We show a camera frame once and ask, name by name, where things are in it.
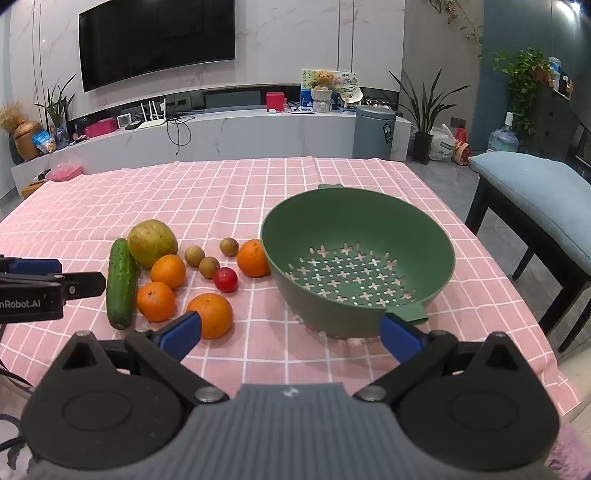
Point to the red and orange bag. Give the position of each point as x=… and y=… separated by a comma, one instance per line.
x=461, y=150

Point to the grey trash can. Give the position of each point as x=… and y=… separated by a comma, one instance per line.
x=374, y=134

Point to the blue seat cushion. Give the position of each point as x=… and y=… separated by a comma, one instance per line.
x=540, y=194

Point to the small white desk device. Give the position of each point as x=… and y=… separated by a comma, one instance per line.
x=124, y=121

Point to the long-leaf potted plant black pot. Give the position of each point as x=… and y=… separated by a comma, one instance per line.
x=422, y=145

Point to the dried beige plant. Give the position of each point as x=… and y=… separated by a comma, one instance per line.
x=10, y=117

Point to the yellow-green pear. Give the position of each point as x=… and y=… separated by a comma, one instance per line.
x=152, y=242

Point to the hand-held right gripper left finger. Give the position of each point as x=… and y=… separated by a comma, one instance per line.
x=182, y=330

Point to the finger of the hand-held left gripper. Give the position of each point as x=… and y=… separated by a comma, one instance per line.
x=85, y=284
x=34, y=266

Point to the pink box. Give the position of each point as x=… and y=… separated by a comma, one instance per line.
x=100, y=128

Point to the red box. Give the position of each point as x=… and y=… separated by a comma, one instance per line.
x=275, y=101

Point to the blue snack bag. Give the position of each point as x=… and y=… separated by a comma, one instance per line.
x=44, y=142

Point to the hanging vine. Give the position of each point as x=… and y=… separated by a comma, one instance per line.
x=468, y=27

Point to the small red tomato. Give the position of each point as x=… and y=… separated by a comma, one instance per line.
x=225, y=279

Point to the dark cabinet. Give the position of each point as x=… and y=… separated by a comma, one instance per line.
x=554, y=120

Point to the slender green potted plant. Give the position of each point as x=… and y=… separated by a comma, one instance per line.
x=57, y=108

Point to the white router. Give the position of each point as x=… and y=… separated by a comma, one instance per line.
x=153, y=121

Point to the blue water jug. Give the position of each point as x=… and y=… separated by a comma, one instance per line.
x=503, y=141

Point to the black wall television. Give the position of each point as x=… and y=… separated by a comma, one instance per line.
x=157, y=37

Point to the colourful picture box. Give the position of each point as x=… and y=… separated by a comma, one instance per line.
x=346, y=81

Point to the pink plastic bag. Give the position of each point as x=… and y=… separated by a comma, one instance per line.
x=64, y=171

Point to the blue cushioned bench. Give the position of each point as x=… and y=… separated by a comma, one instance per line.
x=526, y=240

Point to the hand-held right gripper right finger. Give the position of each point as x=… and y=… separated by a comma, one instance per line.
x=397, y=334

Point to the green plastic colander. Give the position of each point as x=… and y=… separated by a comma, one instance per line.
x=323, y=221

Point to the orange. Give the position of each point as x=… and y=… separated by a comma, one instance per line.
x=212, y=314
x=168, y=271
x=156, y=301
x=253, y=258

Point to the white frilled bag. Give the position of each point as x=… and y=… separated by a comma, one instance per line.
x=322, y=100

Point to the white plastic bag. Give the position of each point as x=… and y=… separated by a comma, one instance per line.
x=442, y=145

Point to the small brown round fruit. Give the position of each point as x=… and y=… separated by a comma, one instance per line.
x=209, y=267
x=194, y=256
x=229, y=247

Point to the pink checked tablecloth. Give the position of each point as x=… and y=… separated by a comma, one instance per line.
x=231, y=194

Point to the leafy ivy plant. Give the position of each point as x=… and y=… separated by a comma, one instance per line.
x=526, y=83

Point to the brown teddy bear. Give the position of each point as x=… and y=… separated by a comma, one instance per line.
x=322, y=79

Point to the green cucumber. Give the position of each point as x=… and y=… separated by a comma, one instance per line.
x=121, y=286

